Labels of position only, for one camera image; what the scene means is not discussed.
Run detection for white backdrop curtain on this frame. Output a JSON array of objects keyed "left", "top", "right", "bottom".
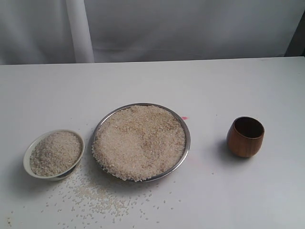
[{"left": 0, "top": 0, "right": 305, "bottom": 64}]

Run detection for rice heap on plate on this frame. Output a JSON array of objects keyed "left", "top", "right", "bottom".
[{"left": 91, "top": 104, "right": 186, "bottom": 182}]

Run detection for white ceramic bowl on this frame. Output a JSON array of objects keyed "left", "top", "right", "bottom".
[{"left": 23, "top": 129, "right": 85, "bottom": 181}]

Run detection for brown wooden cup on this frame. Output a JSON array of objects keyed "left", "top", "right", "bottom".
[{"left": 226, "top": 116, "right": 264, "bottom": 158}]

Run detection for spilled rice grains on table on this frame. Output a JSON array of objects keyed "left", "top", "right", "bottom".
[{"left": 40, "top": 164, "right": 182, "bottom": 225}]

